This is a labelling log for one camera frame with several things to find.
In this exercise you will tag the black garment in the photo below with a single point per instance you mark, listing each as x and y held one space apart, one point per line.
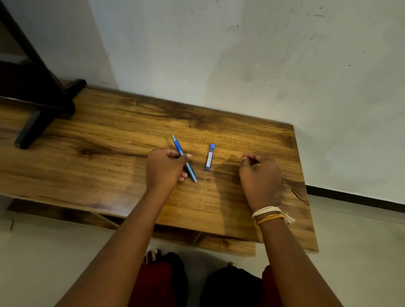
231 287

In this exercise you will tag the person's left foot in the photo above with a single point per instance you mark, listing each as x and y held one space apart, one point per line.
152 255

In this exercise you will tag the person's left forearm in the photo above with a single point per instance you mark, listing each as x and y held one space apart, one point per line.
126 246

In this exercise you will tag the red garment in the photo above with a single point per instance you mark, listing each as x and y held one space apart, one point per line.
152 284

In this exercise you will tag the person's right hand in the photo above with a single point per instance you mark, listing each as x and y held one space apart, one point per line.
261 182

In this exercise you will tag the person's left hand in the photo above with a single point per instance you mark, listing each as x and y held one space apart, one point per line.
161 169

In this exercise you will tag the blue pencil lead case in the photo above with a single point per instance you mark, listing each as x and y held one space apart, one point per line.
210 157

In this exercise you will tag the black skirting strip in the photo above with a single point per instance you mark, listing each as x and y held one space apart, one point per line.
354 197

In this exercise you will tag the person's right thumb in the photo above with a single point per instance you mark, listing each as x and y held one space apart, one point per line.
249 156

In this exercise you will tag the person's left thumb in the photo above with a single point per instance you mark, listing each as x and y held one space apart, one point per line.
183 158

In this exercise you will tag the blue mechanical pencil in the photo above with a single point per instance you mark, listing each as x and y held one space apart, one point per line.
178 147

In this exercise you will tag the person's right forearm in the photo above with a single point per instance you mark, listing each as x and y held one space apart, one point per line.
291 262

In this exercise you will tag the black monitor stand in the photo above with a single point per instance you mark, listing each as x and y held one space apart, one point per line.
34 85

